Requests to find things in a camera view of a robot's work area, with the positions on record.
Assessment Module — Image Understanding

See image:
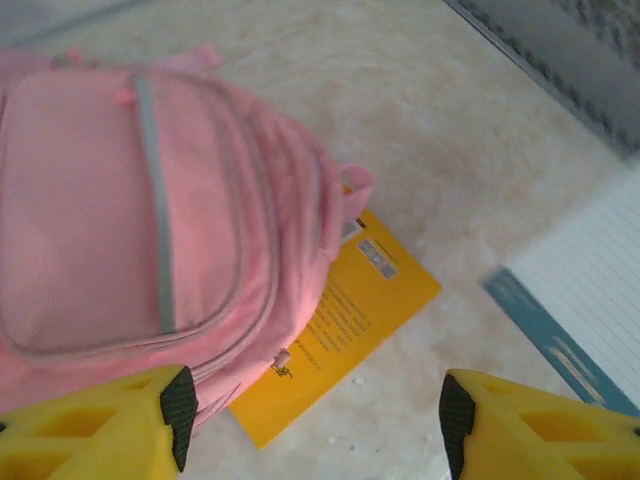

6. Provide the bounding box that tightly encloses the pink student backpack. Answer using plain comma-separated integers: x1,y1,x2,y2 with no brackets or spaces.
0,43,376,431

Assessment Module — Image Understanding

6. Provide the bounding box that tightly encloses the teal notebook with barcode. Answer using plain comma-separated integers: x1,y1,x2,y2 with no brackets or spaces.
479,164,640,419

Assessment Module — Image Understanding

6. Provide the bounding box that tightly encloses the yellow book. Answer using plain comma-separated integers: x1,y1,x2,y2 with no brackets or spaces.
227,184,444,451

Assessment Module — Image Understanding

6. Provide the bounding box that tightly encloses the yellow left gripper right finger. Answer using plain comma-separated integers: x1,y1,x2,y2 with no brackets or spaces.
439,369,640,480

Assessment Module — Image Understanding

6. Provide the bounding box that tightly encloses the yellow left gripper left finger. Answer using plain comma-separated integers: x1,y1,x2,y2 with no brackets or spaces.
0,364,196,480

